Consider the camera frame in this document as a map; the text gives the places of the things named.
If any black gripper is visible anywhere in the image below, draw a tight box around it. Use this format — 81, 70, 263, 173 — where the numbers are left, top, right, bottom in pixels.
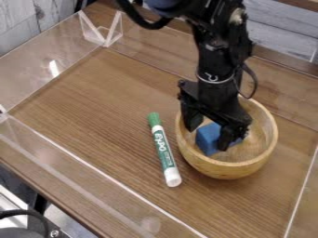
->
178, 73, 252, 152

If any black cable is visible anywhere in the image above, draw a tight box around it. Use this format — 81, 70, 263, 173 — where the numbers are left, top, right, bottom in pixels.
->
234, 63, 259, 100

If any black device at corner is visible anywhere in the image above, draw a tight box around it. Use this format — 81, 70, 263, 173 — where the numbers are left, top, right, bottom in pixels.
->
0, 209, 71, 238

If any brown wooden bowl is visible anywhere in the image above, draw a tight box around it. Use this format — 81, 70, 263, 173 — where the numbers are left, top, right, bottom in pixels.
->
175, 99, 278, 179

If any green Expo marker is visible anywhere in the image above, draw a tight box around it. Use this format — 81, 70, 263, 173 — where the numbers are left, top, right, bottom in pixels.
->
148, 112, 183, 188

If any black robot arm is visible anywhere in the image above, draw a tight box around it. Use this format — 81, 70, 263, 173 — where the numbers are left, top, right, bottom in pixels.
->
115, 0, 254, 152

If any clear acrylic tray wall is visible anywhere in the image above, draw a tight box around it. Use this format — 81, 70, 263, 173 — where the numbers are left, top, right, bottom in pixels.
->
0, 4, 318, 238

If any blue foam block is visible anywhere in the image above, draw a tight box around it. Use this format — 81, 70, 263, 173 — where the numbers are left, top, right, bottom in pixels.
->
195, 122, 244, 157

